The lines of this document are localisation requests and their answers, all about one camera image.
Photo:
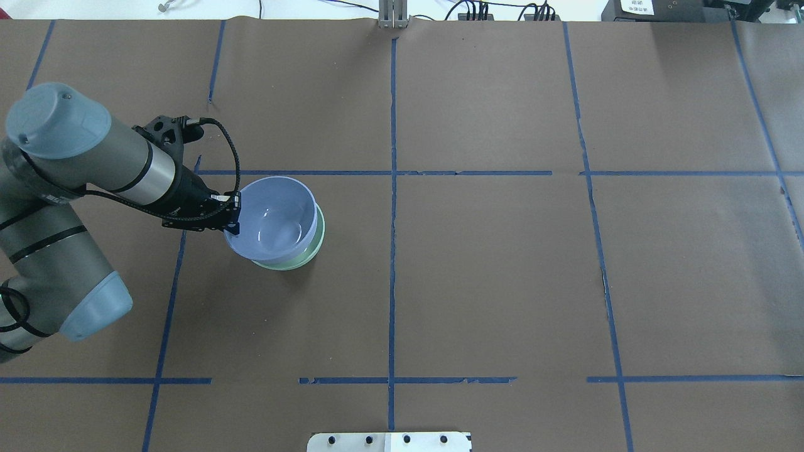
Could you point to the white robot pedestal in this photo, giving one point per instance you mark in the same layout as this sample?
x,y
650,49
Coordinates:
x,y
392,441

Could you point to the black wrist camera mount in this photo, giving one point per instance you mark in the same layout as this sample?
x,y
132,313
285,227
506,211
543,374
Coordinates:
x,y
171,134

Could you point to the brown paper table cover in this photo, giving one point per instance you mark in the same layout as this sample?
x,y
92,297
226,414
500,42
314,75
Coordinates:
x,y
557,237

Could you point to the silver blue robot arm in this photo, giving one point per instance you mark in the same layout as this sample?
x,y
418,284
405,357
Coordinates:
x,y
61,145

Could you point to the blue bowl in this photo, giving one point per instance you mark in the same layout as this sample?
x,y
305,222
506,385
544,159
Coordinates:
x,y
277,220

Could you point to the black desktop box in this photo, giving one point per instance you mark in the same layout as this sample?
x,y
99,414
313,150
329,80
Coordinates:
x,y
662,11

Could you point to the aluminium frame post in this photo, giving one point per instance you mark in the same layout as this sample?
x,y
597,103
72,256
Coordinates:
x,y
393,14

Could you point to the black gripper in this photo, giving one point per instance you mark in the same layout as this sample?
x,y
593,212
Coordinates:
x,y
187,193

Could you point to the green bowl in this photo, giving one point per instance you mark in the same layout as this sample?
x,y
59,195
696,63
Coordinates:
x,y
307,254

